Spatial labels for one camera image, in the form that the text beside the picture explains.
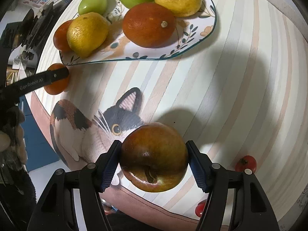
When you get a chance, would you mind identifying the striped cat placemat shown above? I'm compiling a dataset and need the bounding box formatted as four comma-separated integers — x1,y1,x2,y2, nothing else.
28,0,307,230

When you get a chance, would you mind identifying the black gas stove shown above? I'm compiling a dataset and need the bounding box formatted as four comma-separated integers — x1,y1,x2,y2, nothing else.
1,0,72,59

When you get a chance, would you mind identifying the floral oval plate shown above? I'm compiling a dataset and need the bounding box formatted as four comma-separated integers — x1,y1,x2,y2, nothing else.
59,0,217,66

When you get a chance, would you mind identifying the small green apple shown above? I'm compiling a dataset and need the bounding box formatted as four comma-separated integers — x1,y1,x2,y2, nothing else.
78,0,108,15

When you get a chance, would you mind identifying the small orange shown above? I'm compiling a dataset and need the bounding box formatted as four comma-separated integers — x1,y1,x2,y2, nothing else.
53,20,72,53
44,63,70,95

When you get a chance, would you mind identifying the blue cabinet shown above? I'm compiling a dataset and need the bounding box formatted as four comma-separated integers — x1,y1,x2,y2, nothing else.
18,96,59,172

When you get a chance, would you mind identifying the dark orange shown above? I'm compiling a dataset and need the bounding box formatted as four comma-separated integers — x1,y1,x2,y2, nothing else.
122,3,176,48

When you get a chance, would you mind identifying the lower cherry tomato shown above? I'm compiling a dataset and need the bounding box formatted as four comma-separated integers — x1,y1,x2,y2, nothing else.
195,200,207,218

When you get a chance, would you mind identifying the cherry tomato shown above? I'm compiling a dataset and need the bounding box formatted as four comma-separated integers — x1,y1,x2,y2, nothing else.
195,200,207,218
235,155,257,173

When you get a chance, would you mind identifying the brown russet apple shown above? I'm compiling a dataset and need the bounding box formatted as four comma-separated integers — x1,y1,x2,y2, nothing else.
120,123,188,193

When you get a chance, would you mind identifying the upper cherry tomato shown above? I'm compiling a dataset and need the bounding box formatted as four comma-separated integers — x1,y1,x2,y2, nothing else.
235,155,257,173

